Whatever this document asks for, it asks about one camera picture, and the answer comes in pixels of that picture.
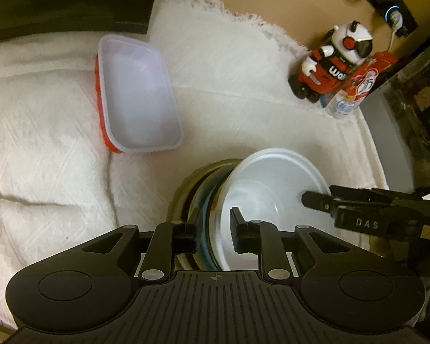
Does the red cereal box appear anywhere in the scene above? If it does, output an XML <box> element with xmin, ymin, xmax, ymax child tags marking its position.
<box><xmin>320</xmin><ymin>51</ymin><xmax>398</xmax><ymax>120</ymax></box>

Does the dark glass cabinet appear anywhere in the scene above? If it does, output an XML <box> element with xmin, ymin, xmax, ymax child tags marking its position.
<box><xmin>360</xmin><ymin>32</ymin><xmax>430</xmax><ymax>194</ymax></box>

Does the white textured cloth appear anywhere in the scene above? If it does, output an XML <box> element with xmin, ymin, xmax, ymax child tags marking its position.
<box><xmin>0</xmin><ymin>0</ymin><xmax>389</xmax><ymax>330</ymax></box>

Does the stainless steel bowl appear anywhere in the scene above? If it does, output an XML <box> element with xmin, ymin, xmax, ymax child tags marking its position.
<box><xmin>167</xmin><ymin>158</ymin><xmax>244</xmax><ymax>271</ymax></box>

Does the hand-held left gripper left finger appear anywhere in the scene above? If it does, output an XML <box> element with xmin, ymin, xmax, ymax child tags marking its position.
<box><xmin>82</xmin><ymin>221</ymin><xmax>198</xmax><ymax>282</ymax></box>

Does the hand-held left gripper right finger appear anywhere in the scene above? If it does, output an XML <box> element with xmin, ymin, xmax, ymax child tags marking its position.
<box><xmin>229</xmin><ymin>207</ymin><xmax>349</xmax><ymax>281</ymax></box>

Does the red container lid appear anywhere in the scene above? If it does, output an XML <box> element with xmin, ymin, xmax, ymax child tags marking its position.
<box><xmin>93</xmin><ymin>54</ymin><xmax>125</xmax><ymax>155</ymax></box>

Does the red and white robot toy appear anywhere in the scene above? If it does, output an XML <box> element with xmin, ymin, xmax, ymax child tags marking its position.
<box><xmin>290</xmin><ymin>21</ymin><xmax>375</xmax><ymax>104</ymax></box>

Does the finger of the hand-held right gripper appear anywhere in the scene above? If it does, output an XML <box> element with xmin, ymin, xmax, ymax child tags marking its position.
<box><xmin>301</xmin><ymin>190</ymin><xmax>392</xmax><ymax>238</ymax></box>
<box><xmin>329</xmin><ymin>184</ymin><xmax>430</xmax><ymax>203</ymax></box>

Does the blue enamel bowl black rim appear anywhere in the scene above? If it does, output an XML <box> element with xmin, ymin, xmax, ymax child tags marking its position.
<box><xmin>197</xmin><ymin>186</ymin><xmax>223</xmax><ymax>270</ymax></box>

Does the white plastic cup bowl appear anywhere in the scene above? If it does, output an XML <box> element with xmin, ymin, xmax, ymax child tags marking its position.
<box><xmin>215</xmin><ymin>147</ymin><xmax>335</xmax><ymax>271</ymax></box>

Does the white plug with cable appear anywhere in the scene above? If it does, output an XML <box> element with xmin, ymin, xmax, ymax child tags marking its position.
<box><xmin>385</xmin><ymin>9</ymin><xmax>406</xmax><ymax>53</ymax></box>

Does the clear plastic food container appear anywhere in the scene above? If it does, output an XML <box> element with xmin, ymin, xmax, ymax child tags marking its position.
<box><xmin>97</xmin><ymin>34</ymin><xmax>184</xmax><ymax>154</ymax></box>

